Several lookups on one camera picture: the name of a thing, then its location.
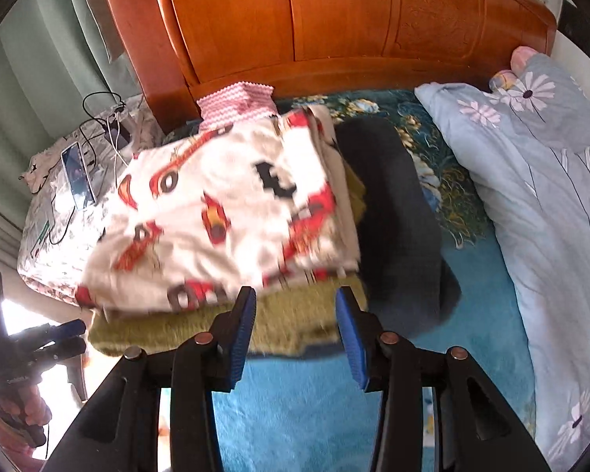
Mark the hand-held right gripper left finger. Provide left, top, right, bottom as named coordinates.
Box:
left=42, top=285, right=258, bottom=472

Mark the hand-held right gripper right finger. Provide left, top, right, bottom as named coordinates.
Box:
left=334, top=285, right=554, bottom=472

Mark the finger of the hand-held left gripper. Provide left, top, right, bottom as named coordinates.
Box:
left=27, top=338, right=87, bottom=369
left=10, top=319, right=87, bottom=350

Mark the cream car print garment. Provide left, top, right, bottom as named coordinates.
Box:
left=76, top=105, right=362, bottom=313

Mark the person's left hand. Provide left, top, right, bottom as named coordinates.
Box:
left=0, top=383, right=53, bottom=430

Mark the nightstand with floral cover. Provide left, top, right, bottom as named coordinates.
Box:
left=17, top=96, right=165, bottom=301

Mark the dark grey folded garment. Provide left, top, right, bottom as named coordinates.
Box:
left=334, top=117, right=463, bottom=340

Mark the smartphone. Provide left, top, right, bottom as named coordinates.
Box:
left=60, top=142, right=96, bottom=207

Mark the black charger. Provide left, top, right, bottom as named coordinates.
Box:
left=103, top=125, right=131, bottom=151

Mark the pink white zigzag cloth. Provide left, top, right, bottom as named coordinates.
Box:
left=197, top=83, right=276, bottom=133

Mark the green curtain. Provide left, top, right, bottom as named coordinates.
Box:
left=0, top=0, right=143, bottom=237

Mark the light blue floral duvet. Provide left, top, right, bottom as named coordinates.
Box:
left=414, top=54, right=590, bottom=472

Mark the wooden headboard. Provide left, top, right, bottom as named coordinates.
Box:
left=101, top=0, right=557, bottom=131

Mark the pink pillow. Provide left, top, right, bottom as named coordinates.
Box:
left=489, top=46, right=537, bottom=92

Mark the white cable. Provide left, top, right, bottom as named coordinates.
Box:
left=107, top=112, right=129, bottom=169

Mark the black cable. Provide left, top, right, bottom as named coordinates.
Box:
left=49, top=91, right=129, bottom=247

